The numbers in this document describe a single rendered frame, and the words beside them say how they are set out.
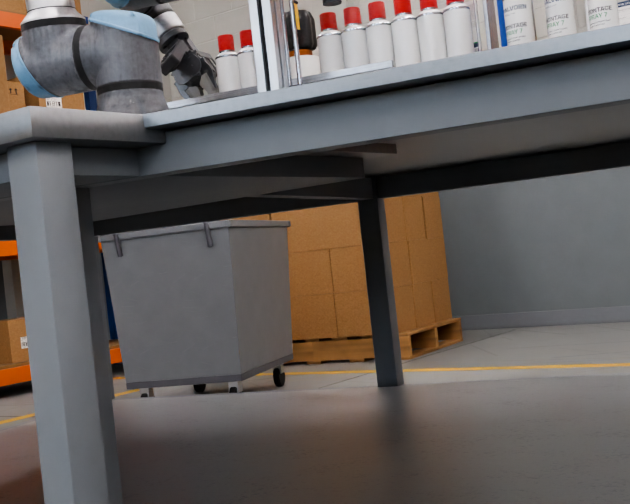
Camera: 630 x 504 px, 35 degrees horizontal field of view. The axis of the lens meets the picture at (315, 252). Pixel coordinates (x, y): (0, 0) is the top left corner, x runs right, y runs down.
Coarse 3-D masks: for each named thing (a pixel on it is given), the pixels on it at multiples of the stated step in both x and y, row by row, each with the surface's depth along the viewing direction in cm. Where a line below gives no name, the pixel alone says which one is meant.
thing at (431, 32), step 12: (420, 0) 188; (432, 0) 188; (420, 12) 188; (432, 12) 187; (420, 24) 188; (432, 24) 187; (420, 36) 188; (432, 36) 187; (444, 36) 188; (420, 48) 189; (432, 48) 187; (444, 48) 187
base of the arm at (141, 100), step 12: (108, 84) 170; (120, 84) 170; (132, 84) 170; (144, 84) 171; (156, 84) 173; (108, 96) 171; (120, 96) 170; (132, 96) 170; (144, 96) 170; (156, 96) 172; (108, 108) 170; (120, 108) 169; (132, 108) 169; (144, 108) 170; (156, 108) 171; (168, 108) 175
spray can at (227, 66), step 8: (224, 40) 205; (232, 40) 206; (224, 48) 205; (232, 48) 206; (224, 56) 204; (232, 56) 204; (216, 64) 206; (224, 64) 204; (232, 64) 204; (224, 72) 204; (232, 72) 204; (224, 80) 204; (232, 80) 204; (224, 88) 204; (232, 88) 204; (240, 88) 205
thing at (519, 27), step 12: (504, 0) 182; (516, 0) 180; (528, 0) 181; (504, 12) 182; (516, 12) 180; (528, 12) 180; (516, 24) 180; (528, 24) 180; (516, 36) 180; (528, 36) 180
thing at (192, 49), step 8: (168, 32) 210; (176, 32) 211; (184, 32) 212; (160, 40) 211; (168, 40) 211; (176, 40) 212; (184, 40) 215; (160, 48) 212; (168, 48) 213; (192, 48) 215; (184, 56) 209; (192, 56) 209; (200, 56) 211; (208, 56) 214; (184, 64) 209; (192, 64) 209; (200, 64) 208; (176, 72) 210; (184, 72) 209; (192, 72) 209; (200, 72) 209; (216, 72) 215; (176, 80) 210; (184, 80) 210; (192, 80) 210
